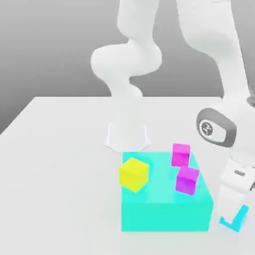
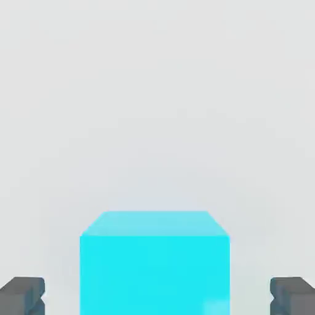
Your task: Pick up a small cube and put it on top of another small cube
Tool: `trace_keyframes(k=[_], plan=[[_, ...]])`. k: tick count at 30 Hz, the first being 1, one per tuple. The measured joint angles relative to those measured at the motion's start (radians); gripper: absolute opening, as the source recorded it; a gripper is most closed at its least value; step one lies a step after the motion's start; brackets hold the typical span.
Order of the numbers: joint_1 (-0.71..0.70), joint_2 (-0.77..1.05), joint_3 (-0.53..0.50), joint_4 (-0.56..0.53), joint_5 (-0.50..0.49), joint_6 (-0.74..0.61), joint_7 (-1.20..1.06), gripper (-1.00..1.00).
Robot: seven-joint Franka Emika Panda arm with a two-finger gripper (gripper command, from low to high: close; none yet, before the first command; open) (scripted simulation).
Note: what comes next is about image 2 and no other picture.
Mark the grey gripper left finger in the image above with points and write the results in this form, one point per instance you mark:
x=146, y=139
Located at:
x=19, y=296

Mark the small cyan cube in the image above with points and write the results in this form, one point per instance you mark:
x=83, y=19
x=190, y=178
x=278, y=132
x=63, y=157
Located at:
x=155, y=270

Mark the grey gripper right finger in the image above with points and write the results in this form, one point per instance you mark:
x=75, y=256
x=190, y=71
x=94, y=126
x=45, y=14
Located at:
x=295, y=296

